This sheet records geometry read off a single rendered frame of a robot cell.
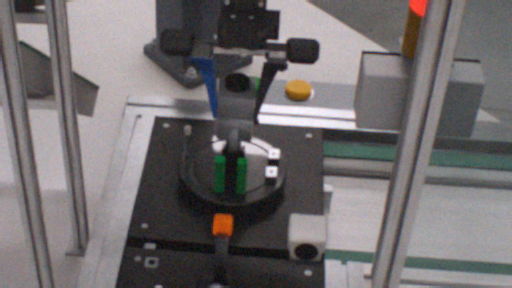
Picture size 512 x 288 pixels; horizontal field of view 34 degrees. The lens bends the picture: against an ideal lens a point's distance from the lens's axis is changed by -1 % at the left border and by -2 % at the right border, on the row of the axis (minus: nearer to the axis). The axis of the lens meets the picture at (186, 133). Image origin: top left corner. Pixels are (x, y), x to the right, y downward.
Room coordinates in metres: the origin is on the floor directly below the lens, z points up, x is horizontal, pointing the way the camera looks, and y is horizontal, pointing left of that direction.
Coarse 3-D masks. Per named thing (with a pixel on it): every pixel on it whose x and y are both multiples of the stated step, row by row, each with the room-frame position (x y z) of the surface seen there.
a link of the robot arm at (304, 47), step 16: (224, 0) 0.86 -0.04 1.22; (240, 0) 0.86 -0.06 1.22; (256, 0) 0.86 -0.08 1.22; (176, 32) 0.84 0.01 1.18; (192, 32) 0.84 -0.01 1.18; (160, 48) 0.83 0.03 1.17; (176, 48) 0.83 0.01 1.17; (240, 48) 0.85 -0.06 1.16; (272, 48) 0.84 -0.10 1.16; (288, 48) 0.82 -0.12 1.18; (304, 48) 0.82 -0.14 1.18; (304, 64) 0.85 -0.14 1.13
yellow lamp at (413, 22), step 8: (408, 16) 0.68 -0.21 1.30; (416, 16) 0.67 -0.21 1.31; (408, 24) 0.68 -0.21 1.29; (416, 24) 0.67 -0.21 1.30; (408, 32) 0.68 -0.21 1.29; (416, 32) 0.67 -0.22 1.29; (408, 40) 0.68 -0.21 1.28; (416, 40) 0.67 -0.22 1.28; (408, 48) 0.67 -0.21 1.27; (408, 56) 0.67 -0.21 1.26
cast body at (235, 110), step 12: (228, 84) 0.81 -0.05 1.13; (240, 84) 0.81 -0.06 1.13; (252, 84) 0.83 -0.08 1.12; (228, 96) 0.80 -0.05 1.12; (240, 96) 0.80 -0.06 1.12; (252, 96) 0.80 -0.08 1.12; (228, 108) 0.80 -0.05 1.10; (240, 108) 0.80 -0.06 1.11; (252, 108) 0.80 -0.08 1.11; (216, 120) 0.79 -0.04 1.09; (228, 120) 0.79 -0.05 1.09; (240, 120) 0.79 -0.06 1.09; (252, 120) 0.80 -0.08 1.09; (216, 132) 0.79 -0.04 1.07; (228, 132) 0.79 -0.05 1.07; (240, 132) 0.79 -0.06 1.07; (252, 132) 0.79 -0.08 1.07
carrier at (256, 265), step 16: (128, 256) 0.68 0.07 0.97; (144, 256) 0.69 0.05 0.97; (160, 256) 0.69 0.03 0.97; (176, 256) 0.69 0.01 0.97; (192, 256) 0.69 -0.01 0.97; (208, 256) 0.69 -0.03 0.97; (240, 256) 0.68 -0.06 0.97; (128, 272) 0.66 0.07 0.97; (144, 272) 0.66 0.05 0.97; (160, 272) 0.66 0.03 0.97; (176, 272) 0.66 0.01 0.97; (192, 272) 0.66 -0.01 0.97; (208, 272) 0.66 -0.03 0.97; (240, 272) 0.66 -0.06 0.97; (256, 272) 0.66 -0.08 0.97; (272, 272) 0.66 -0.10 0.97; (288, 272) 0.66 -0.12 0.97; (304, 272) 0.66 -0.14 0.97; (320, 272) 0.66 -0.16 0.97
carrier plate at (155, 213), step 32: (160, 128) 0.93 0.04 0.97; (192, 128) 0.93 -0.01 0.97; (256, 128) 0.93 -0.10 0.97; (288, 128) 0.93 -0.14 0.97; (320, 128) 0.93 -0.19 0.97; (160, 160) 0.86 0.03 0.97; (288, 160) 0.86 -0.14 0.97; (320, 160) 0.86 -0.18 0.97; (160, 192) 0.80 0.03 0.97; (288, 192) 0.80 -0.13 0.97; (320, 192) 0.80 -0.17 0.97; (160, 224) 0.74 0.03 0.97; (192, 224) 0.74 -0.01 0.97; (256, 224) 0.74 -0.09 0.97; (256, 256) 0.70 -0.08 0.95; (288, 256) 0.70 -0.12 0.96
